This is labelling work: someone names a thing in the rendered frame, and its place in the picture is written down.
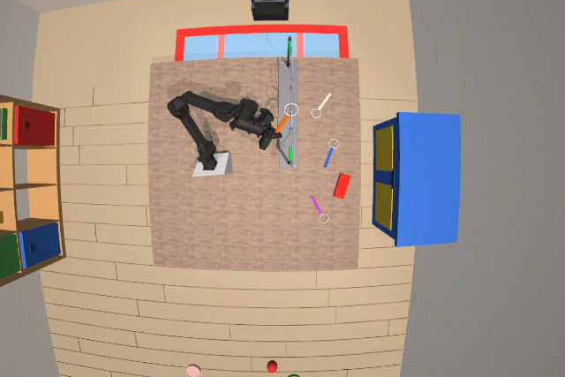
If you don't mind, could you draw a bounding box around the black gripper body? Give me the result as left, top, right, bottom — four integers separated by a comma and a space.
246, 117, 271, 150

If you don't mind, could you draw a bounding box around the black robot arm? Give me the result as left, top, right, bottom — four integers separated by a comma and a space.
167, 91, 274, 170

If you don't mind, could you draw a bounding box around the red rectangular block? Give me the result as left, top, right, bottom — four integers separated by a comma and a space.
333, 173, 351, 199

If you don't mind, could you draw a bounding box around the orange handle with grey loop tip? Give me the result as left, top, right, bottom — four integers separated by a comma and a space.
275, 103, 299, 133

